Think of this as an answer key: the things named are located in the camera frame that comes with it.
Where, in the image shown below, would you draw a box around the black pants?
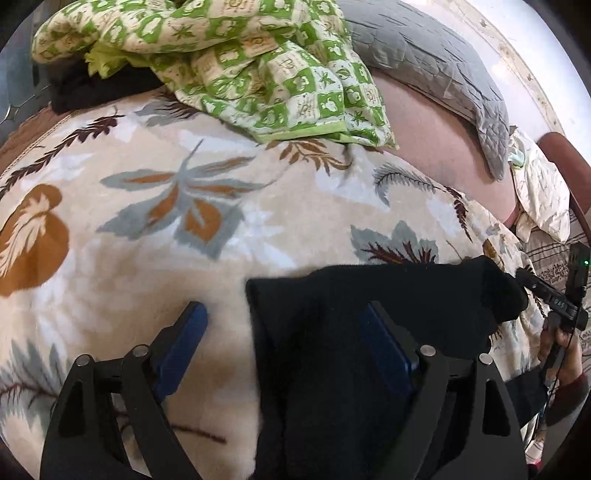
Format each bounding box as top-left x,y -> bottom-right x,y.
245,256 -> 535,479

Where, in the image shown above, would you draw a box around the grey sleeve right forearm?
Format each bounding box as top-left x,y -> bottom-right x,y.
546,373 -> 589,426

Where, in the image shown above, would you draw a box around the person's right hand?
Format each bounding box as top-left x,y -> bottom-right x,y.
538,312 -> 583,387

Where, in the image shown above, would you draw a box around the cream patterned small pillow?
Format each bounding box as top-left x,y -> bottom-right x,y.
508,127 -> 570,243

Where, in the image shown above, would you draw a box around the brown padded headboard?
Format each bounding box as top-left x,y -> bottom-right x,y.
538,132 -> 590,240

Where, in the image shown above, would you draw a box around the beige leaf pattern blanket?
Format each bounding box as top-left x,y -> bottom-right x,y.
1,92 -> 530,479

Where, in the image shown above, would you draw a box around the pink bed sheet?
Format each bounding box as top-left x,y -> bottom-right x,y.
372,70 -> 518,227

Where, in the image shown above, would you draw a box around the grey quilted pillow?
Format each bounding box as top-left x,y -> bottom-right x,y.
338,1 -> 510,181

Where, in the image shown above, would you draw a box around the green checkered quilt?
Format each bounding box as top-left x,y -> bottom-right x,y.
31,0 -> 394,147

